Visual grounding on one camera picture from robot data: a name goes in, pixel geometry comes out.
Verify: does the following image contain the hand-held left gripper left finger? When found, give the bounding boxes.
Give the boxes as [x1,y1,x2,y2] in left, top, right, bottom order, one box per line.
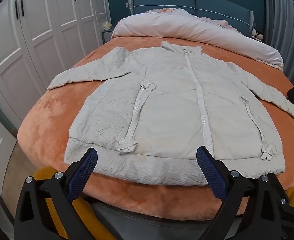
[14,147,98,240]

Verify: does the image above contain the white wardrobe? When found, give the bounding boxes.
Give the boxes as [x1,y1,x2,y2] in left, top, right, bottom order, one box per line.
[0,0,110,198]

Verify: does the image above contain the orange plush blanket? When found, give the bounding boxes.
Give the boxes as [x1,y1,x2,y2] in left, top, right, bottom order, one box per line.
[17,36,294,220]

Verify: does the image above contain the white quilted jacket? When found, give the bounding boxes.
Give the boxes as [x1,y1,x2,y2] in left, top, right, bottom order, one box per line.
[47,41,294,187]

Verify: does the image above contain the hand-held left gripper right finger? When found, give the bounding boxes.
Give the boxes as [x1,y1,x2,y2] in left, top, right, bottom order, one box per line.
[196,146,294,240]

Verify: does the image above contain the grey curtain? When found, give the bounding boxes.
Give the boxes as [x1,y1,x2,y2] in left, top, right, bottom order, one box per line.
[263,0,294,85]

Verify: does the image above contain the grey nightstand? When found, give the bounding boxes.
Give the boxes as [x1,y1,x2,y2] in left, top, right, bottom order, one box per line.
[101,29,116,46]

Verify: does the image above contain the pink duvet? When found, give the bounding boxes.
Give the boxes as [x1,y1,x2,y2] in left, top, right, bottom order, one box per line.
[111,7,284,71]

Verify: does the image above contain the blue padded headboard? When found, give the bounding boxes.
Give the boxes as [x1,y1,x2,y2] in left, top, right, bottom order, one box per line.
[128,0,254,37]

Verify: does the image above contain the plush toys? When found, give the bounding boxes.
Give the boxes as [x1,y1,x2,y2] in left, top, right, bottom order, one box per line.
[251,28,264,42]

